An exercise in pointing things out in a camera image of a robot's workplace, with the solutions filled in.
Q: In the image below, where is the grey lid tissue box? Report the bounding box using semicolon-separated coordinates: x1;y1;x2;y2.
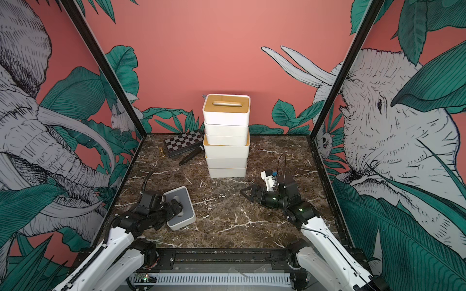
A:
205;133;250;146
164;186;196;231

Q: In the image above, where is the yellow lid tissue box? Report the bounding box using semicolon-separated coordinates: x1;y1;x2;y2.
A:
205;156;248;169

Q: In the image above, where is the large bamboo lid tissue box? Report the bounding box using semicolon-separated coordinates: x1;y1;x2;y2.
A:
203;135;251;158

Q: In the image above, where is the small bamboo lid tissue box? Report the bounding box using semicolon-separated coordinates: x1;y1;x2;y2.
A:
203;94;251;126

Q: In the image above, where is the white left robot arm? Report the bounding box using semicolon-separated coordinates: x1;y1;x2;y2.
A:
53;191;183;291

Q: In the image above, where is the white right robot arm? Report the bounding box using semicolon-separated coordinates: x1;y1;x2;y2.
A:
240;171;390;291

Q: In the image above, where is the white bottom tissue box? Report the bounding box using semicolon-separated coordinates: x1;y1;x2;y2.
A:
208;167;247;178

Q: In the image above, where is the folding chess board box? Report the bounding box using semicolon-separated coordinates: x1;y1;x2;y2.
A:
165;130;204;158

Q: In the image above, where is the white vented strip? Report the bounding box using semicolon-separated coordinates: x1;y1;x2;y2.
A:
129;273;292;287

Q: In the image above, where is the black corrugated cable hose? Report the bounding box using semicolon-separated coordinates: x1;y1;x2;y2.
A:
140;170;154;194

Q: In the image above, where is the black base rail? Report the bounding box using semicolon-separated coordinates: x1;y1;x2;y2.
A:
149;248;298;272

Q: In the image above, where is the black corner frame post left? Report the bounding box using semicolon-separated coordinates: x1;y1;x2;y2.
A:
59;0;147;139

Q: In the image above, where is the black corner frame post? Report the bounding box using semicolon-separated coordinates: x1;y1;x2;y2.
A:
309;0;386;139
59;0;147;139

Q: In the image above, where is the black corner frame post right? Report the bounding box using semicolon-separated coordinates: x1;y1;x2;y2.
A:
309;0;386;139

